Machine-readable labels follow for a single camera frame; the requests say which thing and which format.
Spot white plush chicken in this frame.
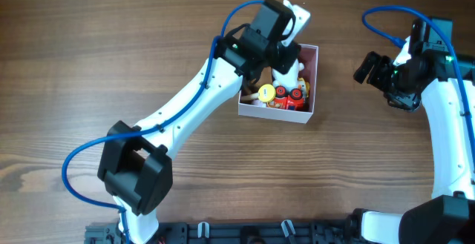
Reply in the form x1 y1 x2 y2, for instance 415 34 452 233
272 59 309 99

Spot brown plush bear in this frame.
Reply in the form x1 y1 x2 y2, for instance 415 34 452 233
255 67 273 88

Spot yellow wooden rattle drum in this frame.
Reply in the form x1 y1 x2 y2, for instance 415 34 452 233
240 84 276 103

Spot red toy fire truck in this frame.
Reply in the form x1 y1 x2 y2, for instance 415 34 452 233
266 85 305 111

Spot white wooden rattle drum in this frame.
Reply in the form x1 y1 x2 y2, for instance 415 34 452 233
251 99 267 108

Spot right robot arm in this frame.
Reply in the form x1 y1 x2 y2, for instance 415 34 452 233
348 18 474 243

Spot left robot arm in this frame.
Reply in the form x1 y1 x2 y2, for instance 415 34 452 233
97 0 311 243

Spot white cardboard box pink interior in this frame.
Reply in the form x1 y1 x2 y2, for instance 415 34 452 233
237 44 319 124

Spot right blue cable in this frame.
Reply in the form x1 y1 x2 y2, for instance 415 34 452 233
361 4 475 163

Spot blue cable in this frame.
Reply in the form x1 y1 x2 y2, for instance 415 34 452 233
361 4 475 163
61 0 266 244

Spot left blue cable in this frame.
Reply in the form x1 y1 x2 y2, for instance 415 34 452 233
61 0 266 244

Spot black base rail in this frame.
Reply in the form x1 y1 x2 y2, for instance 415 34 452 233
84 220 372 244

